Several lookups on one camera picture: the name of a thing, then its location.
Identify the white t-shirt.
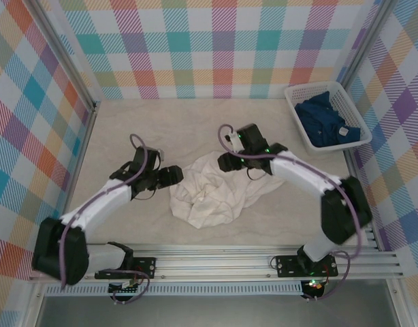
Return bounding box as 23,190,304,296
168,151,285,230

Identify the white plastic basket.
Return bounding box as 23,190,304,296
284,81,373,156

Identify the blue garment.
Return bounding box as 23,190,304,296
294,91,362,148

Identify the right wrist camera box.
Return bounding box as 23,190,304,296
225,131,242,151

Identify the aluminium table side rail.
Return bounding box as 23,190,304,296
48,102,99,256
331,98,382,251

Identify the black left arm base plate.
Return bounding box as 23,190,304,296
95,257,158,280

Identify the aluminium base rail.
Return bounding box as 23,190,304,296
28,243,404,282

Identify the white slotted cable duct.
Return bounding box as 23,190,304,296
45,284,304,296

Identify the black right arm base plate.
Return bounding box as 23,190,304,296
275,255,339,279

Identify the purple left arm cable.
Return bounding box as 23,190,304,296
59,134,151,305

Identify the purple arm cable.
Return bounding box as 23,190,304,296
218,124,365,302
59,134,151,305

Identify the aluminium corner post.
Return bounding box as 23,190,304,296
27,0,99,112
329,0,400,108

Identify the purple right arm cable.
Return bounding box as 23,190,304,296
218,124,365,302

